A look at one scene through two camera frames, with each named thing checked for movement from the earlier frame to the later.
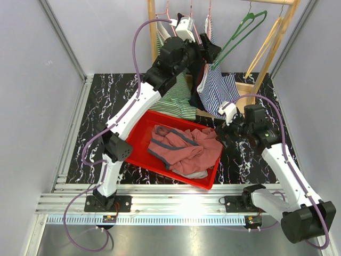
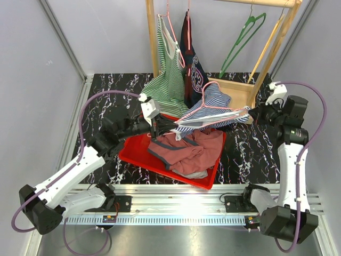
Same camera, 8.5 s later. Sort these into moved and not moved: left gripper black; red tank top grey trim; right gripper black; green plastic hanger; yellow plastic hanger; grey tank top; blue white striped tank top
Moved: blue white striped tank top; green plastic hanger; yellow plastic hanger; left gripper black; right gripper black
Not moved: red tank top grey trim; grey tank top
